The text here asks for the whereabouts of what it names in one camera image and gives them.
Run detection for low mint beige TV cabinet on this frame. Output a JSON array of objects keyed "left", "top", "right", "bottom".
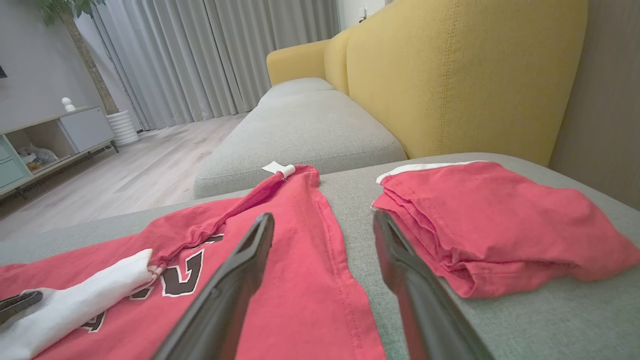
[{"left": 0, "top": 105, "right": 119, "bottom": 199}]

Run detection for grey sofa seat cushion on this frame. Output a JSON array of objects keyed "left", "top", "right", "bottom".
[
  {"left": 257, "top": 77, "right": 337, "bottom": 105},
  {"left": 194, "top": 90, "right": 407, "bottom": 200}
]

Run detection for indoor tree with green leaves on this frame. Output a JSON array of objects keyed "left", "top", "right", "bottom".
[{"left": 34, "top": 0, "right": 120, "bottom": 117}]

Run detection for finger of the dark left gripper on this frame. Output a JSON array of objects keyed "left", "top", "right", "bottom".
[{"left": 0, "top": 290, "right": 44, "bottom": 325}]

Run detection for white ribbed plant pot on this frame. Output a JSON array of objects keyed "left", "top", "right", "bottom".
[{"left": 105, "top": 109, "right": 141, "bottom": 147}]

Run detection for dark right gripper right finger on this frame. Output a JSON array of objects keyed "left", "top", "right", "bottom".
[{"left": 372, "top": 209, "right": 494, "bottom": 360}]

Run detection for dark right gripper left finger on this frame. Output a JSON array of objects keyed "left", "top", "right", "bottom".
[{"left": 152, "top": 212, "right": 275, "bottom": 360}]

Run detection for red shorts with white stripe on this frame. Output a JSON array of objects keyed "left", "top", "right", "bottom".
[{"left": 370, "top": 160, "right": 640, "bottom": 300}]

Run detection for red jersey with white sleeves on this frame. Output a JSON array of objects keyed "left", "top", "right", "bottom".
[{"left": 0, "top": 161, "right": 389, "bottom": 360}]

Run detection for yellow sofa backrest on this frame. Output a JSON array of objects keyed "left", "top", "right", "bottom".
[
  {"left": 323, "top": 27, "right": 351, "bottom": 97},
  {"left": 345, "top": 0, "right": 589, "bottom": 167}
]

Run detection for yellow and grey sofa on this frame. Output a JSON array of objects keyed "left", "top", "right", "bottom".
[{"left": 0, "top": 152, "right": 640, "bottom": 360}]

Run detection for grey pleated curtain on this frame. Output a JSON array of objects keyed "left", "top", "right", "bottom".
[
  {"left": 204, "top": 0, "right": 342, "bottom": 114},
  {"left": 90, "top": 0, "right": 247, "bottom": 133}
]

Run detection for clutter of toys in cabinet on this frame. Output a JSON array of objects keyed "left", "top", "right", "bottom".
[{"left": 16, "top": 144, "right": 59, "bottom": 172}]

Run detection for yellow sofa armrest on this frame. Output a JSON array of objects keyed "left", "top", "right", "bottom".
[{"left": 266, "top": 39, "right": 332, "bottom": 87}]

